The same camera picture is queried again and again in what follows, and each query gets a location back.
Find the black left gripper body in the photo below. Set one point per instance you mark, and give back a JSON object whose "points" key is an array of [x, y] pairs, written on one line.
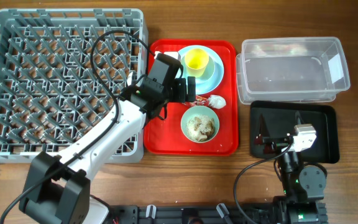
{"points": [[168, 94]]}

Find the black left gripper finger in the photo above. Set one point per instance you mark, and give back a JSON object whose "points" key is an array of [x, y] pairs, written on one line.
{"points": [[191, 93], [180, 90]]}

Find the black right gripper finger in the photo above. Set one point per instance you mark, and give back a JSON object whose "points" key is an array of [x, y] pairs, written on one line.
{"points": [[262, 130], [298, 118]]}

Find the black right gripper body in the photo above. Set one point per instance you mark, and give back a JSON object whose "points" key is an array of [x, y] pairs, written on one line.
{"points": [[275, 144]]}

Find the red snack wrapper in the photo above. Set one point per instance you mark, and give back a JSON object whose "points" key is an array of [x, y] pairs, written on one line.
{"points": [[201, 101]]}

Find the white napkin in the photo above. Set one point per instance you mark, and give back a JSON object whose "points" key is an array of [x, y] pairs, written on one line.
{"points": [[216, 102]]}

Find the rice and food scraps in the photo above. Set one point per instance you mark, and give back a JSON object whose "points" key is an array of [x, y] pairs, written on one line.
{"points": [[200, 128]]}

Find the white plastic fork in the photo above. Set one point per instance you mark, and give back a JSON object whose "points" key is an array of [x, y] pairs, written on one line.
{"points": [[129, 78]]}

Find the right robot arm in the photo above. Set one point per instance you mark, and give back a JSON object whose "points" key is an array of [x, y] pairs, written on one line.
{"points": [[303, 182]]}

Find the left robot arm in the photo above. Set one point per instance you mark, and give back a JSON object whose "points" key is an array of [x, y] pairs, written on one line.
{"points": [[57, 188]]}

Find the grey dishwasher rack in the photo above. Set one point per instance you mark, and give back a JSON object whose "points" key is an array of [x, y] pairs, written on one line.
{"points": [[59, 69]]}

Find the black tray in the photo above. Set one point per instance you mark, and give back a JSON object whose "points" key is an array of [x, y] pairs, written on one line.
{"points": [[280, 120]]}

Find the yellow plastic cup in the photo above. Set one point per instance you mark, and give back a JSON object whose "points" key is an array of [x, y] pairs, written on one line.
{"points": [[196, 61]]}

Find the light blue plate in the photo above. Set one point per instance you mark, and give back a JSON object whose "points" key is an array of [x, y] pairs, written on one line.
{"points": [[216, 79]]}

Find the small green bowl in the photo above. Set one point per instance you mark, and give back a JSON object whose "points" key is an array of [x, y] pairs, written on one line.
{"points": [[206, 75]]}

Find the red plastic tray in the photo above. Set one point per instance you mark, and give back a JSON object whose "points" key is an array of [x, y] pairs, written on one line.
{"points": [[166, 137]]}

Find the clear plastic bin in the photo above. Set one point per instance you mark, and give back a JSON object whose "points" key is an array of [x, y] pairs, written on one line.
{"points": [[293, 69]]}

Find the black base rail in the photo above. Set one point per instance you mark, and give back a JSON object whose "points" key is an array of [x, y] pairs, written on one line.
{"points": [[197, 214]]}

